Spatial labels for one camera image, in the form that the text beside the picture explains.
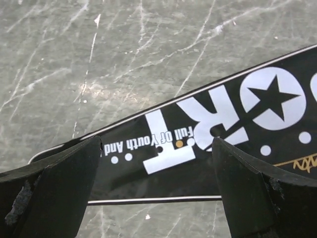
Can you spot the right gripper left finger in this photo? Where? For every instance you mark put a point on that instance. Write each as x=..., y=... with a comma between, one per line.
x=48, y=198

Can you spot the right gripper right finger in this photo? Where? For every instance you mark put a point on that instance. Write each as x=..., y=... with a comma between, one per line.
x=261, y=200

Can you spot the black SPORT racket bag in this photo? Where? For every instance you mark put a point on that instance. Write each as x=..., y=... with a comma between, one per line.
x=163, y=154

